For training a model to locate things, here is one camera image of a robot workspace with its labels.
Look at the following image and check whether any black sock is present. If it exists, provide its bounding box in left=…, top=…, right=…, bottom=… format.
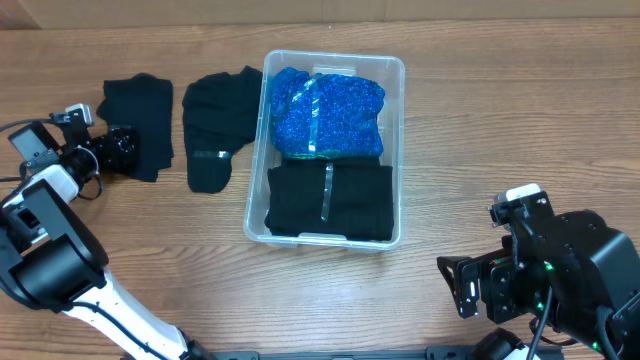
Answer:
left=182, top=66, right=262, bottom=193
left=96, top=73, right=174, bottom=182

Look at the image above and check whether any black cloth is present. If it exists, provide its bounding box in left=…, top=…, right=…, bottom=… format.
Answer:
left=264, top=157, right=394, bottom=241

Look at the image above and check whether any blue sparkly garment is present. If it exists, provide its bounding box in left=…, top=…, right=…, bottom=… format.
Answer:
left=270, top=67, right=385, bottom=159

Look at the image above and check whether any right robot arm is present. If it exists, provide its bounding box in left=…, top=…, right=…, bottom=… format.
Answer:
left=437, top=184, right=639, bottom=359

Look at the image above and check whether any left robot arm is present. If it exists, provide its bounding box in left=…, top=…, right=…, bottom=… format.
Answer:
left=1, top=119, right=211, bottom=360

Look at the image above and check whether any clear plastic storage bin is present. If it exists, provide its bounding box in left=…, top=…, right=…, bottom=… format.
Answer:
left=243, top=49, right=405, bottom=254

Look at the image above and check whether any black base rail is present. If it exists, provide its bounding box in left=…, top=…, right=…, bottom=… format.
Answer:
left=212, top=345, right=471, bottom=360

